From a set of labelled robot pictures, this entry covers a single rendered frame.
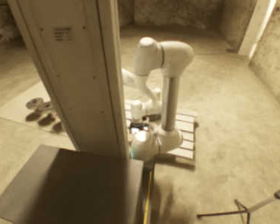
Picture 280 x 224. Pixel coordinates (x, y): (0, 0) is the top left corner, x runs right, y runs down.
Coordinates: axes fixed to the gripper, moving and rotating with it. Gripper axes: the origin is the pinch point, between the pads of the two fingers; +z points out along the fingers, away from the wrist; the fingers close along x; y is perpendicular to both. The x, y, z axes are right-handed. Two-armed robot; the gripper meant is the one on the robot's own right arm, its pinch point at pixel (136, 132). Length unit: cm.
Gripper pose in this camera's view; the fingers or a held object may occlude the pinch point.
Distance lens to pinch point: 139.0
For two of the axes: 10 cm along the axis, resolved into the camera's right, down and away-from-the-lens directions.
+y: -1.6, 6.4, -7.6
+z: 0.0, 7.7, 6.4
